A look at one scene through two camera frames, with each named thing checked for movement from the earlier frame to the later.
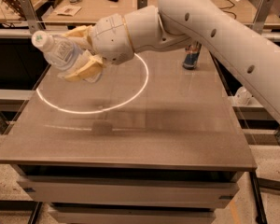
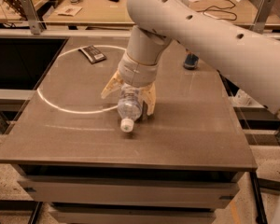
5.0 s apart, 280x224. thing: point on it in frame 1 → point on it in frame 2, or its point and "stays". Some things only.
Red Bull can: [191, 56] stays
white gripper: [110, 38] → [136, 73]
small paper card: [69, 10] stays
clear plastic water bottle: [62, 51] → [129, 106]
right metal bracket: [262, 13] stays
